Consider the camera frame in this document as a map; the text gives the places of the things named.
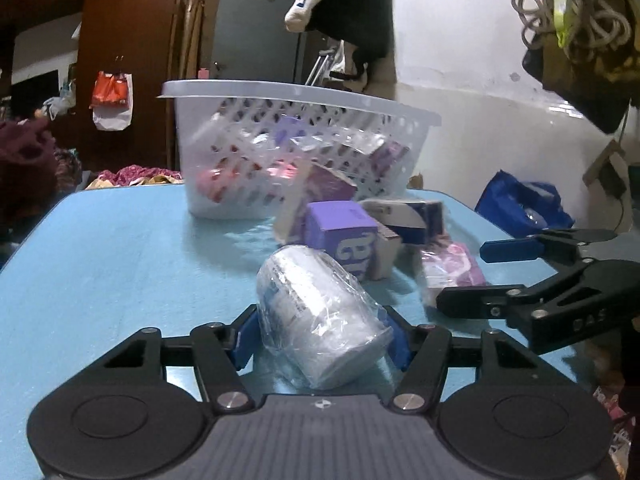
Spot white plastic basket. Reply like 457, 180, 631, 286
161, 79, 443, 221

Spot grey metal door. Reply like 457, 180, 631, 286
210, 0, 311, 85

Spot wall socket with charger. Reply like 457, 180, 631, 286
582, 139, 632, 200

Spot purple box with white print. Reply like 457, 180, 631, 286
303, 200, 380, 282

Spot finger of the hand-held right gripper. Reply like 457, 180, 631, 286
435, 260, 608, 322
479, 228, 619, 267

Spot light purple box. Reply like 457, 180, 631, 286
272, 116, 310, 153

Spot blue shopping bag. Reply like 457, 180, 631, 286
475, 170, 576, 238

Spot pink wrapped package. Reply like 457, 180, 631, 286
419, 241, 489, 307

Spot white and black hoodie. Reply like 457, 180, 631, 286
284, 0, 397, 83

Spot maroon clothes pile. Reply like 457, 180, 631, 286
0, 119, 59, 233

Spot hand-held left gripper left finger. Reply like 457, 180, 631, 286
102, 304, 262, 415

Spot brown wooden wardrobe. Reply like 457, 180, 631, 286
0, 0, 187, 192

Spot wooden boards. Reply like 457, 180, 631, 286
172, 0, 213, 81

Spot red and white plastic bag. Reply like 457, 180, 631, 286
89, 70, 134, 132

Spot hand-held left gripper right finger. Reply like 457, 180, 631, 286
384, 304, 547, 413

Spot plastic-wrapped white bottle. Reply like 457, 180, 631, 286
256, 244, 394, 391

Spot coiled grey rope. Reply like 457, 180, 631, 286
511, 0, 635, 52

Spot purple and white box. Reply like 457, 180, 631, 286
273, 162, 359, 247

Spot black and white box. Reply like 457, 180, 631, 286
360, 197, 445, 247

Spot metal crutches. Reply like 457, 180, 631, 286
304, 46, 337, 86

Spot hanging brown cloth bag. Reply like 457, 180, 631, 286
520, 0, 640, 135

